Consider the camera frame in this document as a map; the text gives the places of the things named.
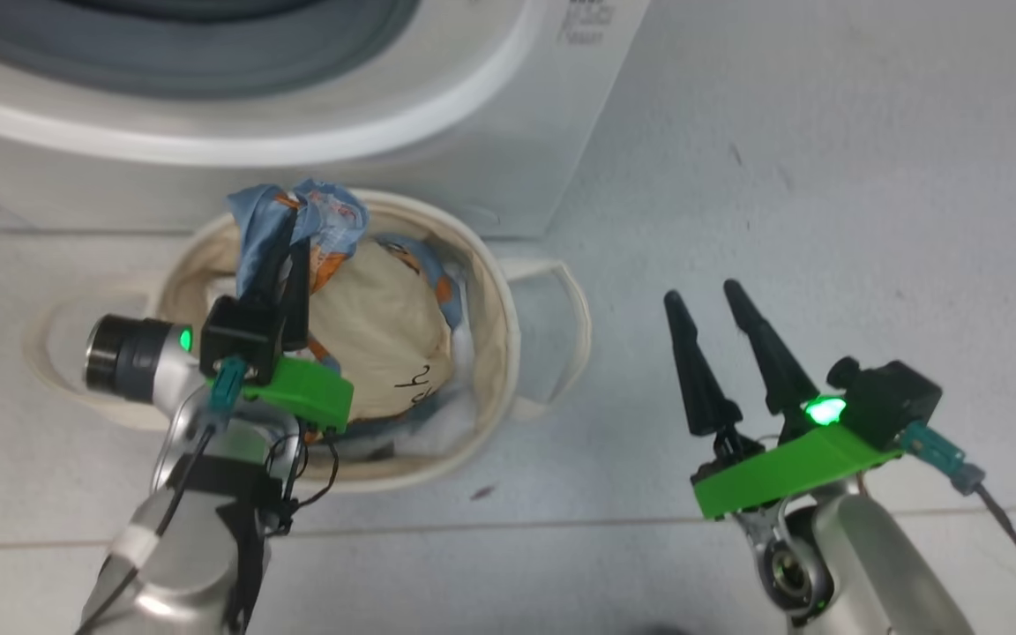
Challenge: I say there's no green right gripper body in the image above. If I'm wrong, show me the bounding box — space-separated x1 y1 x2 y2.
691 399 904 519

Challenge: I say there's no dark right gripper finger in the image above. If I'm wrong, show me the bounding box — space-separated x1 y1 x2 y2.
723 280 822 420
663 290 743 437

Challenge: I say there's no right camera cable teal plug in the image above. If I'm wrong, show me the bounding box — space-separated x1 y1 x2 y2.
900 422 1016 635

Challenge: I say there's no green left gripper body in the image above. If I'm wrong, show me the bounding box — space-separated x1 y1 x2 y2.
243 355 355 435

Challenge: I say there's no cream canvas laundry basket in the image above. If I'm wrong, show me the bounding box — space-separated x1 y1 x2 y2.
23 188 593 493

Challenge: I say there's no white folded pad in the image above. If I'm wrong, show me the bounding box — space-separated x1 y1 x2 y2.
332 265 484 461

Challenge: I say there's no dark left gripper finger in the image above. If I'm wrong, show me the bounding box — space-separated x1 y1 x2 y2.
280 238 311 352
248 234 290 310

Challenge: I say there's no cream and blue printed garment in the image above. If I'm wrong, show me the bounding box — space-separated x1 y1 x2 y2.
228 179 460 424

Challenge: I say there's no white front-load washing machine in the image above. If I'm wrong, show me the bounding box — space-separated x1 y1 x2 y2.
0 0 653 241

